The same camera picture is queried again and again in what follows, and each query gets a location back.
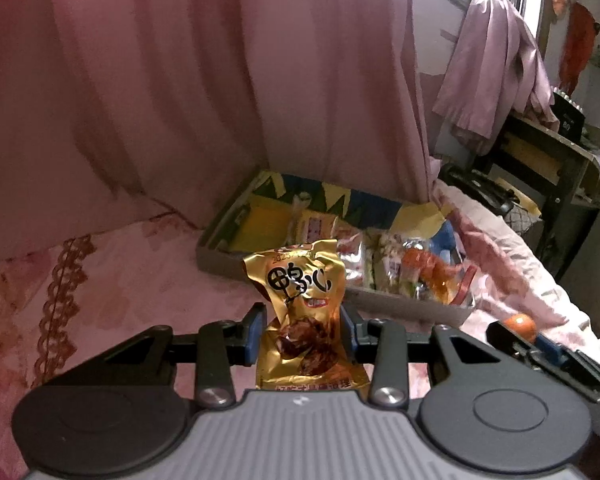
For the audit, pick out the red hanging ornament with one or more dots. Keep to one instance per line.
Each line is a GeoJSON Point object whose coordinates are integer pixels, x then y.
{"type": "Point", "coordinates": [580, 40]}

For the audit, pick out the small tangerine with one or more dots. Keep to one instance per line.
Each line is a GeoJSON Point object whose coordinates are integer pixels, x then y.
{"type": "Point", "coordinates": [521, 325]}

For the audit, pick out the lilac tied curtain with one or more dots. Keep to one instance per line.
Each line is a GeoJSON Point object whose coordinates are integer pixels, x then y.
{"type": "Point", "coordinates": [490, 70]}

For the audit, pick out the cardboard box with yellow-blue lining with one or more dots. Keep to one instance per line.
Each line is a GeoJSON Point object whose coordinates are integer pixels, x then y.
{"type": "Point", "coordinates": [405, 310]}

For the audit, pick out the rice cracker packet with red print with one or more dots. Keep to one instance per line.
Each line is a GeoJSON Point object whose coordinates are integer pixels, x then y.
{"type": "Point", "coordinates": [354, 250]}

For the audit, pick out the dark wooden desk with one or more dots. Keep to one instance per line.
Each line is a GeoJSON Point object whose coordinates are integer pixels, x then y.
{"type": "Point", "coordinates": [555, 160]}

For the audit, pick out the orange white green snack packet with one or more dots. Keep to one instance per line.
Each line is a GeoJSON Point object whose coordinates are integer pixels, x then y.
{"type": "Point", "coordinates": [427, 270]}

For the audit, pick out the pink bedsheet with lace pattern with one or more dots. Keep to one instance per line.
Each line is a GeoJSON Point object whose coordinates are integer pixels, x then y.
{"type": "Point", "coordinates": [105, 280]}

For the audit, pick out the large clear and blue snack packet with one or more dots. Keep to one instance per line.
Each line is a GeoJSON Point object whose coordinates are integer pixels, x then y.
{"type": "Point", "coordinates": [390, 257]}

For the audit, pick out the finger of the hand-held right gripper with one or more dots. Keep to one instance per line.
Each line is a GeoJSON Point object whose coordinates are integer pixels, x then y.
{"type": "Point", "coordinates": [510, 344]}
{"type": "Point", "coordinates": [550, 347]}

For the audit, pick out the floral pink blanket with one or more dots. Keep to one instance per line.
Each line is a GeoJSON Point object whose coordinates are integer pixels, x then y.
{"type": "Point", "coordinates": [505, 270]}

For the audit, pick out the pink curtain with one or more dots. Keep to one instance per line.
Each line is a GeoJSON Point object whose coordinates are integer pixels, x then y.
{"type": "Point", "coordinates": [180, 85]}

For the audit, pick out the gold snack packet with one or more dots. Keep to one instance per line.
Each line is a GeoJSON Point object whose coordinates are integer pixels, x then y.
{"type": "Point", "coordinates": [300, 285]}

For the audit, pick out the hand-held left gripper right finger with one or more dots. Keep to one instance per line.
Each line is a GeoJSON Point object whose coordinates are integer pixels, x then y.
{"type": "Point", "coordinates": [347, 333]}

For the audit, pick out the yellow snack packet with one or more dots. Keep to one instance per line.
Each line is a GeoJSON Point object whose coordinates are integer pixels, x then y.
{"type": "Point", "coordinates": [317, 227]}

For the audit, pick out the black box on desk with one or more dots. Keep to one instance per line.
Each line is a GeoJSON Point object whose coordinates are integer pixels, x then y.
{"type": "Point", "coordinates": [570, 120]}

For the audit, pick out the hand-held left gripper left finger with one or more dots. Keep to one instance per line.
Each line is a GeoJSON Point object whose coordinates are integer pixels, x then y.
{"type": "Point", "coordinates": [255, 333]}

